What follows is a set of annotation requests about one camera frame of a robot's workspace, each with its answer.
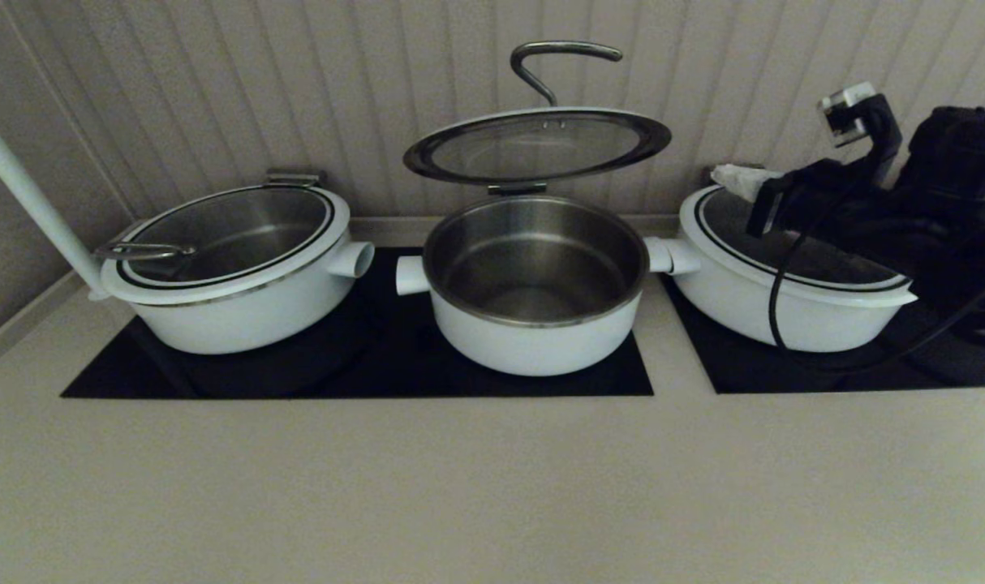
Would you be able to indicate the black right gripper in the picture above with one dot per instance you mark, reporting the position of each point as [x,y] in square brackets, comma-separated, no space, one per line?
[833,203]

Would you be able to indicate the glass lid with white rim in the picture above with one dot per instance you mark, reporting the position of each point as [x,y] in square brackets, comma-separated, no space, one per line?
[728,243]
[533,150]
[241,227]

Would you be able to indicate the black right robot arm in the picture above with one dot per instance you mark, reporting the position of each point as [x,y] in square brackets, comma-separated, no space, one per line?
[963,235]

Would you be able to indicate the black glass cooktop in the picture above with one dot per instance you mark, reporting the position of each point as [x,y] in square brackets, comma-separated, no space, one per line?
[752,373]
[363,377]

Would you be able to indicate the white pole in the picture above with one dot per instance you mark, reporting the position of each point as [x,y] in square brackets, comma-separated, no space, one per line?
[30,195]

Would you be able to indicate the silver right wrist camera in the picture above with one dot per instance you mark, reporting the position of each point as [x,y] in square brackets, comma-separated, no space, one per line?
[848,109]

